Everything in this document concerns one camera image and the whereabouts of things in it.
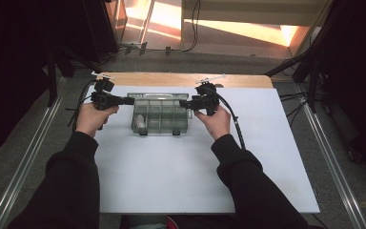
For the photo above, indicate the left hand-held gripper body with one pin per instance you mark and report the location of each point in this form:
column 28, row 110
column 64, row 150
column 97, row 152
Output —
column 105, row 98

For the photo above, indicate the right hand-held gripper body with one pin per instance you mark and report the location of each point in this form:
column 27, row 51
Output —
column 208, row 100

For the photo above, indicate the smoky clear plastic compartment box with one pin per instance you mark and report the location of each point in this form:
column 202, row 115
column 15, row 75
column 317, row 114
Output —
column 163, row 117

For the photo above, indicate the person's left hand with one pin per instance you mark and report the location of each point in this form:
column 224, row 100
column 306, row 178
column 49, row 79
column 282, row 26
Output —
column 90, row 119

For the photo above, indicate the person's right hand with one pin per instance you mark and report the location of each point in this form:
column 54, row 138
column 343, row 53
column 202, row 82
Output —
column 217, row 124

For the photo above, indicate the dark round table grommet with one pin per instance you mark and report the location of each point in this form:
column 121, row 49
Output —
column 219, row 85

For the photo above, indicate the wooden table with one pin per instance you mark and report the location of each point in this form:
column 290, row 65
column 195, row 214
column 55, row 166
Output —
column 158, row 79

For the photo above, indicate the black metal stand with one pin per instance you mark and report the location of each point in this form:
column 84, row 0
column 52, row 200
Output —
column 52, row 86
column 313, row 89

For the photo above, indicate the pale low cabinet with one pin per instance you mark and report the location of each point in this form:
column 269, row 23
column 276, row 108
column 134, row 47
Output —
column 251, row 12

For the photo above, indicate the black curtain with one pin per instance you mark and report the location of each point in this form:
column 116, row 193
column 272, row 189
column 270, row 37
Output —
column 12, row 63
column 355, row 79

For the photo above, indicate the aluminium floor rail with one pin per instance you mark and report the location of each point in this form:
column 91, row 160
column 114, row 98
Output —
column 336, row 171
column 24, row 168

